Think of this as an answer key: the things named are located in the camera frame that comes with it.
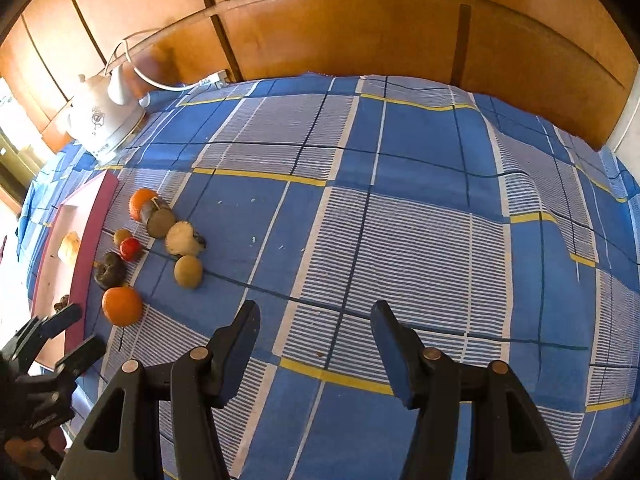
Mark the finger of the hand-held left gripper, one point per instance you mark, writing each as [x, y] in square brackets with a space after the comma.
[56, 319]
[80, 356]

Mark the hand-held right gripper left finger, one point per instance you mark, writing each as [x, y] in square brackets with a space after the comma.
[244, 342]

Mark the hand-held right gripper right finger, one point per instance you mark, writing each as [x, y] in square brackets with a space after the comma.
[395, 355]

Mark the orange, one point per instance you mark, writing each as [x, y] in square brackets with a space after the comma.
[140, 202]
[122, 306]

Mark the dark wrinkled fruit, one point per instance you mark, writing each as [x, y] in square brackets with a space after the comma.
[110, 270]

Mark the pink cardboard box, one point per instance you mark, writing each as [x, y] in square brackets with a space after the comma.
[87, 230]

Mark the red tomato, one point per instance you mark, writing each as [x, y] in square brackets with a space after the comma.
[131, 249]

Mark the small yellow-brown fruits on cloth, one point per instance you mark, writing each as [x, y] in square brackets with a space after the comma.
[160, 221]

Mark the person's left hand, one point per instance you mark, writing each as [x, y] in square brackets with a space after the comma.
[27, 452]

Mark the brown nut-like fruit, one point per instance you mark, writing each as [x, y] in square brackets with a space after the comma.
[62, 302]

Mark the yellow fruit piece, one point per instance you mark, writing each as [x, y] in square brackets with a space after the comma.
[70, 248]

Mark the round brown kiwi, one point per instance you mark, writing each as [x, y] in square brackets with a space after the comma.
[188, 272]

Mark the small brown fruit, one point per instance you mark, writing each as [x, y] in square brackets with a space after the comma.
[121, 236]

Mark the cut white fruit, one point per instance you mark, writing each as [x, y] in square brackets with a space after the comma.
[182, 239]

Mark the blue checked bedsheet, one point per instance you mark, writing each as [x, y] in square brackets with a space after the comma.
[400, 220]

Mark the white ceramic teapot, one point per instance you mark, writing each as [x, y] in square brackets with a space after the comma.
[102, 120]

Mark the white power plug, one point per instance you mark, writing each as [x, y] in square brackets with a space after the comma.
[216, 78]

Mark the wooden headboard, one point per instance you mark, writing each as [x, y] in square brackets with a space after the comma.
[350, 30]

